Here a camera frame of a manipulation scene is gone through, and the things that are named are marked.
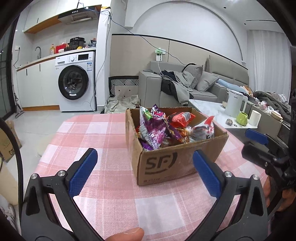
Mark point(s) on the kitchen faucet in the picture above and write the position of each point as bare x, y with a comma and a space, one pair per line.
39, 52

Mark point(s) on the grey sofa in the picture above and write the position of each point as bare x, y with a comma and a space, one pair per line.
169, 85

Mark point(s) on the small cardboard box on floor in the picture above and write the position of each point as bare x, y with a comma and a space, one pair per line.
7, 151

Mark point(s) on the range hood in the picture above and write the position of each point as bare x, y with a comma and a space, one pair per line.
80, 15

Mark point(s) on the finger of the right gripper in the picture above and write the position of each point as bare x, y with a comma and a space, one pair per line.
256, 136
259, 157

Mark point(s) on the person's left hand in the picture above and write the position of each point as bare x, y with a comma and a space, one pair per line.
134, 234

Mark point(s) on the wall power strip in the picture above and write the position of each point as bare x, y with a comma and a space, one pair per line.
159, 54

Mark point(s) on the yellow bottle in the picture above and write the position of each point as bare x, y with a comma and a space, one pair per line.
52, 49

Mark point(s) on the cardboard SF Express box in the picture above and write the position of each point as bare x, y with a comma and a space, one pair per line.
168, 163

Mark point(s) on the red snack bag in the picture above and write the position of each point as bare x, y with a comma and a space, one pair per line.
181, 119

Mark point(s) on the white marble coffee table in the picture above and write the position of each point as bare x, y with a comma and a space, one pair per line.
215, 109

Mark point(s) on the white cup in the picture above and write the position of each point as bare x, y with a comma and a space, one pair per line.
254, 118

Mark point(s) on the grey cushion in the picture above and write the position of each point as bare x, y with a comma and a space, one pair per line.
206, 81

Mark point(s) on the black glass door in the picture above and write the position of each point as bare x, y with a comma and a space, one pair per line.
6, 94

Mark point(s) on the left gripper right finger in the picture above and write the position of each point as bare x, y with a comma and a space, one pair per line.
239, 212

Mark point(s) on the green mug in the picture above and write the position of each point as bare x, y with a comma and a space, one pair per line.
242, 119

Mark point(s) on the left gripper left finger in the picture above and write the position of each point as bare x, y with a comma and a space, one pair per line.
49, 210

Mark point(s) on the white electric kettle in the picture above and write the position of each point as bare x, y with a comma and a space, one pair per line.
235, 100

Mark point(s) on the black pressure cooker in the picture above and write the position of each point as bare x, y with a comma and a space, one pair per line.
76, 42

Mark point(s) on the purple snack bag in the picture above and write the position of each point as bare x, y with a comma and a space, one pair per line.
154, 127

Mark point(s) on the person's right hand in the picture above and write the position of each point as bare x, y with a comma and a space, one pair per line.
288, 195

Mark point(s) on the white washing machine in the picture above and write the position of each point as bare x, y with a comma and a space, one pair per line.
76, 81

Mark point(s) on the pink checkered tablecloth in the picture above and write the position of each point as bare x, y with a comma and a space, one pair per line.
111, 200

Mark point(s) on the white noodle snack bag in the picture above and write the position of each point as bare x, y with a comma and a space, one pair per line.
202, 131

